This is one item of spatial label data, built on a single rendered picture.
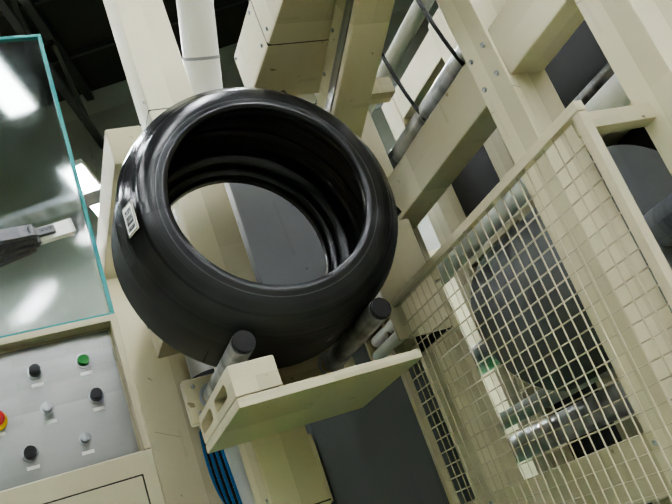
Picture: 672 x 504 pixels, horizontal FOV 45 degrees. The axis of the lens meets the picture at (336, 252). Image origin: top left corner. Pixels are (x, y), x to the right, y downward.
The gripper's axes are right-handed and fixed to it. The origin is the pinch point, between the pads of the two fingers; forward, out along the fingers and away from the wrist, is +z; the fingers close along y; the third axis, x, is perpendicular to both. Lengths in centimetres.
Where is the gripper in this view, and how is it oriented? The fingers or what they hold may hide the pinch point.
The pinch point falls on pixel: (55, 231)
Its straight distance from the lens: 164.0
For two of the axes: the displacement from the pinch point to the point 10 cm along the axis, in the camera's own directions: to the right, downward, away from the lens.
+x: 4.6, 8.4, -2.8
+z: 8.4, -3.1, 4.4
